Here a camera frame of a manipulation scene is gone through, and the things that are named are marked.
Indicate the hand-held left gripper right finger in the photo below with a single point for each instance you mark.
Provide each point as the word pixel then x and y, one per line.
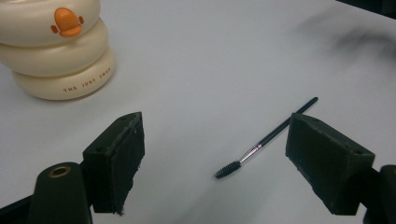
pixel 327 158

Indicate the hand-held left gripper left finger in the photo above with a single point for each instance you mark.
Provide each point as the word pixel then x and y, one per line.
pixel 115 161

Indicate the black eyebrow spoolie brush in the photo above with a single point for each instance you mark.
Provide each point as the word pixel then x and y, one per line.
pixel 264 143

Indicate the cream ringed holder orange duck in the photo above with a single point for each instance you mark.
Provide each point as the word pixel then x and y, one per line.
pixel 53 46

